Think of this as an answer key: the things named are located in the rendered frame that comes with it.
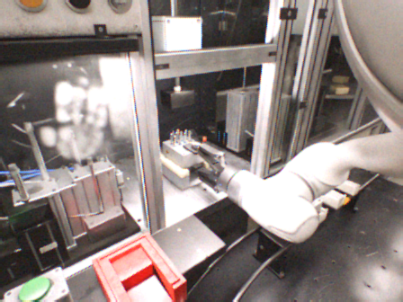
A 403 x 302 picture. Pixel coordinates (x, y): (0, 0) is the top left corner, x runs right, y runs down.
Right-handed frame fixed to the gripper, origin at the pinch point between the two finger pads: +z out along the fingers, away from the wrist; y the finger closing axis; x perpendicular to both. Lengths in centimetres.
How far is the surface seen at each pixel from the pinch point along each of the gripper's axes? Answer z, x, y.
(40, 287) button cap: -24, 46, 3
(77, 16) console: -15, 31, 39
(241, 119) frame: 3.0, -25.3, 6.1
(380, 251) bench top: -48, -46, -32
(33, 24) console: -14, 36, 38
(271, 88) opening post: -13.3, -18.6, 21.4
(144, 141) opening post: -13.5, 22.1, 16.4
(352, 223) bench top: -35, -52, -32
